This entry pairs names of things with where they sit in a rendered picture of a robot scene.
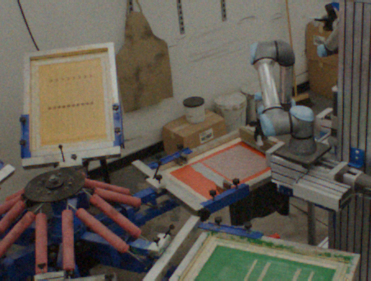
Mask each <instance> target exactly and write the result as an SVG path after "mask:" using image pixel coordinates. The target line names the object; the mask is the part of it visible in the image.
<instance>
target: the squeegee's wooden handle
mask: <svg viewBox="0 0 371 281"><path fill-rule="evenodd" d="M240 138H241V139H242V138H243V139H245V140H247V141H248V142H250V143H252V144H254V145H257V144H256V141H255V139H254V133H253V132H252V131H250V130H248V129H246V128H244V127H240ZM261 141H262V142H263V145H261V146H260V148H261V149H263V150H266V151H267V150H269V149H270V148H271V147H273V146H274V145H275V144H274V143H272V142H271V141H269V140H267V139H265V138H263V137H261Z"/></svg>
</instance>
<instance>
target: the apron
mask: <svg viewBox="0 0 371 281"><path fill-rule="evenodd" d="M129 1H130V0H127V4H126V25H125V43H124V45H123V47H122V49H121V51H120V52H119V53H118V54H117V56H116V66H117V75H118V80H119V85H120V89H121V98H122V103H123V108H124V112H125V113H128V112H131V111H135V110H138V109H140V108H143V107H144V106H146V105H150V104H159V103H160V102H161V101H162V100H164V99H170V98H174V94H173V84H172V75H171V68H170V61H169V55H168V49H167V43H166V42H165V41H164V40H161V39H159V38H158V37H156V36H155V34H154V33H153V31H152V29H151V27H150V25H149V23H148V21H147V19H146V17H145V16H144V14H143V13H142V12H143V11H142V8H141V5H140V3H139V2H138V0H135V1H136V3H137V5H138V7H139V9H140V12H132V13H131V14H130V15H129V16H128V11H129Z"/></svg>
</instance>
